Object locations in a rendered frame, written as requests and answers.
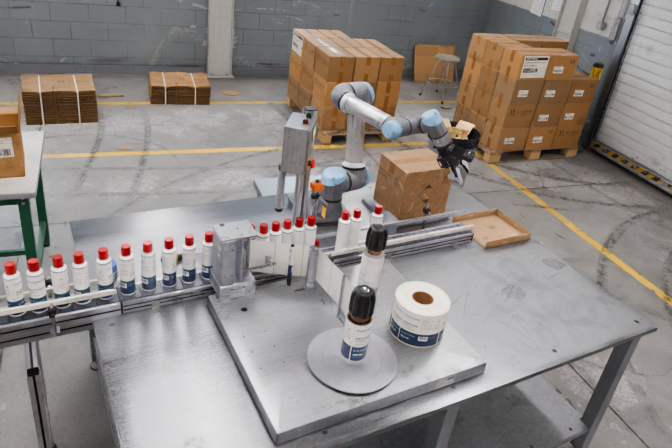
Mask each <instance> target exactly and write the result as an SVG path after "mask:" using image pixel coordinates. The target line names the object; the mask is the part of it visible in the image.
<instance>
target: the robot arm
mask: <svg viewBox="0 0 672 448"><path fill-rule="evenodd" d="M374 99H375V94H374V90H373V88H372V87H371V85H370V84H369V83H367V82H361V81H357V82H352V83H342V84H339V85H337V86H336V87H335V88H334V89H333V91H332V93H331V101H332V103H333V105H334V106H335V107H336V108H337V109H339V110H340V111H342V112H344V113H348V120H347V141H346V160H345V161H344V162H343V163H342V168H341V167H329V168H326V169H325V170H324V171H323V173H322V176H321V182H322V183H323V184H324V187H323V191H320V192H319V194H320V196H321V197H322V198H323V199H324V200H325V201H326V202H327V203H328V206H327V208H326V214H325V220H337V219H340V218H341V216H342V211H343V206H342V196H343V193H346V192H350V191H353V190H359V189H361V188H363V187H365V186H366V185H367V184H368V182H369V179H370V174H369V172H368V168H367V167H366V164H365V163H364V162H363V148H364V131H365V122H367V123H369V124H370V125H372V126H374V127H376V128H378V129H380V130H381V131H382V133H383V135H384V136H385V137H386V138H388V139H396V138H399V137H403V136H409V135H414V134H426V133H429V134H430V136H431V138H432V140H433V142H434V145H433V146H432V147H433V148H434V149H437V151H438V153H439V155H438V158H437V159H436V160H437V162H438V164H439V166H440V168H449V167H451V168H450V171H451V173H450V174H448V178H449V179H452V180H456V181H457V182H458V183H459V184H460V185H462V183H463V180H462V177H461V175H460V169H459V168H457V167H462V168H464V169H465V171H466V172H467V173H468V174H469V168H468V164H467V162H470V163H471V162H472V161H473V159H474V157H475V152H472V151H470V150H467V149H464V148H462V147H459V146H456V145H454V144H452V143H453V141H452V139H451V136H450V134H449V132H448V130H447V128H446V126H445V124H444V122H443V120H442V117H441V116H440V114H439V112H438V111H437V110H435V109H431V110H428V111H426V112H425V113H424V114H423V115H422V116H411V117H407V118H404V119H396V118H395V117H393V116H391V115H389V114H387V113H385V112H383V111H381V110H379V109H377V108H375V107H373V106H371V104H372V102H374ZM439 156H440V157H439ZM439 162H440V163H441V165H442V166H441V165H440V163H439ZM322 204H323V203H322V202H321V200H320V199H319V200H318V208H317V217H319V218H322V219H324V217H323V216H322V207H323V205H322Z"/></svg>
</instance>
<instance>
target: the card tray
mask: <svg viewBox="0 0 672 448"><path fill-rule="evenodd" d="M452 223H462V224H463V225H465V226H467V225H472V224H473V225H474V228H473V229H470V230H471V231H472V232H473V233H474V235H473V240H475V241H476V242H477V243H478V244H480V245H481V246H482V247H483V248H485V249H487V248H491V247H496V246H500V245H505V244H510V243H514V242H519V241H523V240H528V239H530V236H531V233H532V232H530V231H529V230H527V229H526V228H525V227H523V226H522V225H520V224H519V223H517V222H516V221H515V220H513V219H512V218H510V217H509V216H508V215H506V214H505V213H503V212H502V211H501V210H499V209H498V208H495V209H489V210H484V211H478V212H472V213H467V214H461V215H455V216H454V217H453V221H452Z"/></svg>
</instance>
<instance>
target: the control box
mask: <svg viewBox="0 0 672 448"><path fill-rule="evenodd" d="M305 116H306V115H305V114H302V113H296V112H293V113H292V114H291V116H290V118H289V120H288V121H287V123H286V125H285V126H284V135H283V147H282V158H281V172H287V173H294V174H300V175H304V173H305V174H306V172H307V170H308V167H309V166H308V160H310V161H311V160H312V158H313V149H312V151H311V154H310V149H311V144H312V142H313V141H312V132H313V127H314V125H315V122H316V121H317V118H316V117H315V116H313V115H311V117H312V119H311V120H308V123H309V125H308V126H304V125H302V122H303V119H305Z"/></svg>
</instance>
